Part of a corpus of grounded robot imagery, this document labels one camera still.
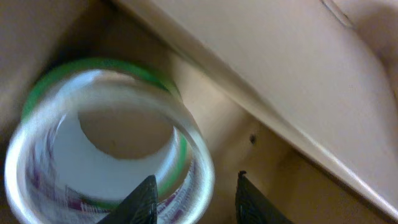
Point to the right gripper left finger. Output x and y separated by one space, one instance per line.
139 207

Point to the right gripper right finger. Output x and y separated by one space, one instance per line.
252 207

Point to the white masking tape roll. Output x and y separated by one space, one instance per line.
108 153

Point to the green tape roll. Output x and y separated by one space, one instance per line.
86 85

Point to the open cardboard box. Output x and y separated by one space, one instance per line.
281 88

